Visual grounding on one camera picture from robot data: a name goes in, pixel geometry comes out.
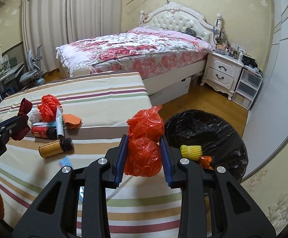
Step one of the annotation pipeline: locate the clear plastic drawer unit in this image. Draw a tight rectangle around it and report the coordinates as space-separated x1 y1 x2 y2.
232 67 262 109

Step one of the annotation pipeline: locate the beige curtain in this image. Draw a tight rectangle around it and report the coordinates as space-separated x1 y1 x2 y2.
22 0 122 72

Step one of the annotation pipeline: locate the group of small bottles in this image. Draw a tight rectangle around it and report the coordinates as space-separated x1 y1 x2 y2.
215 40 246 60

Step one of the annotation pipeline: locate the grey desk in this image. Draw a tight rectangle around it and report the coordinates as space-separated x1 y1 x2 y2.
0 55 25 97

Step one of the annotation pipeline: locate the dark clothes heap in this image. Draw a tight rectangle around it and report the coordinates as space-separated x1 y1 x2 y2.
242 55 262 76

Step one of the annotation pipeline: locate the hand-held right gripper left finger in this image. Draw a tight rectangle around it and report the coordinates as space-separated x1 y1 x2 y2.
12 134 130 238

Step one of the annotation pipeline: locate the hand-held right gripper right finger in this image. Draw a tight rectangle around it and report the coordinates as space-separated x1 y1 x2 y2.
159 134 276 238

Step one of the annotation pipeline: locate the red plastic bag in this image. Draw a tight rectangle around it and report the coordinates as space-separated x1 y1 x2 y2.
124 105 165 178

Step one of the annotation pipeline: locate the orange foam net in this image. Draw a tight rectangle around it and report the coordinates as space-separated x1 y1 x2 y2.
37 95 60 122

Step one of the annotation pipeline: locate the white plastic bag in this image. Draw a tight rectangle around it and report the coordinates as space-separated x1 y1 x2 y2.
27 108 44 124

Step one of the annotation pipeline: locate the floral blanket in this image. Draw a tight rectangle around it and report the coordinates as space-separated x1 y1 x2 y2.
56 27 215 77

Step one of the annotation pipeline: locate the yellow foam net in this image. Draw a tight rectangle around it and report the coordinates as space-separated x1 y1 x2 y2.
180 144 203 159

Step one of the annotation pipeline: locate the white wardrobe door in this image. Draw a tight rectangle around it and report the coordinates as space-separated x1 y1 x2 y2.
241 0 288 176

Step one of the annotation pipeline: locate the orange wrapper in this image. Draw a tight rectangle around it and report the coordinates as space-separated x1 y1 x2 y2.
199 156 214 170

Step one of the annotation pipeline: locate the orange paper piece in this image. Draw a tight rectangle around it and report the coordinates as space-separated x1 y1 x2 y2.
63 113 83 129

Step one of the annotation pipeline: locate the small blue packet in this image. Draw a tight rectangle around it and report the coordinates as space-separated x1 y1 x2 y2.
59 157 73 168

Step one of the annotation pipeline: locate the white storage box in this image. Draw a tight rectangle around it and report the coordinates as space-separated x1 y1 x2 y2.
149 76 191 105

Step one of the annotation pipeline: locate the grey desk chair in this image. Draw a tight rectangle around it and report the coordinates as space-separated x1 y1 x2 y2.
18 45 45 90

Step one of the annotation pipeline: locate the dark bottle yellow label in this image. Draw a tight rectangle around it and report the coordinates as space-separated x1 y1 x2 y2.
39 138 74 158

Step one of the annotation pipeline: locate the dark bottle red label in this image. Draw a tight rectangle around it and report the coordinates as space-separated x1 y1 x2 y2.
31 126 58 140

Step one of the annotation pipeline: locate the dark red wrapper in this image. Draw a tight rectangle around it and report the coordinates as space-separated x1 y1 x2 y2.
10 98 34 140

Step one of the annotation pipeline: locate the white tufted bed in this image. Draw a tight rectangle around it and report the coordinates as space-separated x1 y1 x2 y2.
56 1 224 97

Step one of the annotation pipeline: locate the white nightstand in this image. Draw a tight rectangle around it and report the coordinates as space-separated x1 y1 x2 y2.
201 51 245 101

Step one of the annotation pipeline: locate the black lined trash bin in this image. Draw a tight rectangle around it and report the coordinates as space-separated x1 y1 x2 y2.
164 109 249 181

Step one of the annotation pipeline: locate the white tube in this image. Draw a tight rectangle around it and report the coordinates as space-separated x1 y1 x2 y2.
56 105 65 139

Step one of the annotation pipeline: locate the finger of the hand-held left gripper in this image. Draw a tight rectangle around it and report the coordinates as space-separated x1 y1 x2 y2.
0 115 31 140

